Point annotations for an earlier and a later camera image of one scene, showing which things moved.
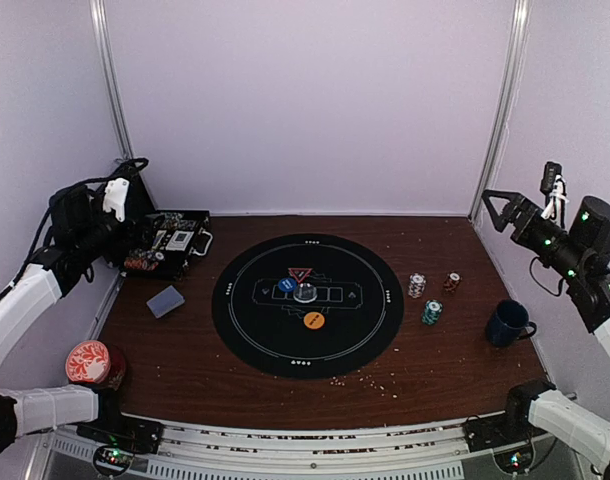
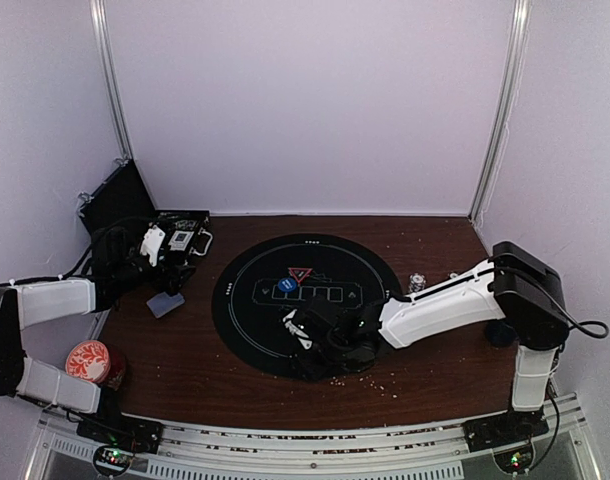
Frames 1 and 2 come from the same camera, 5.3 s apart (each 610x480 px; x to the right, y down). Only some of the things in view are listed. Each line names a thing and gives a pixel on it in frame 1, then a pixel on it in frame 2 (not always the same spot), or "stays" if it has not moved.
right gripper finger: [510, 196] → [347, 337]
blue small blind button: [287, 284] stays
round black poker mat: [308, 306] stays
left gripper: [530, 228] → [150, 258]
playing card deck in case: [180, 240] stays
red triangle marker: [299, 274] stays
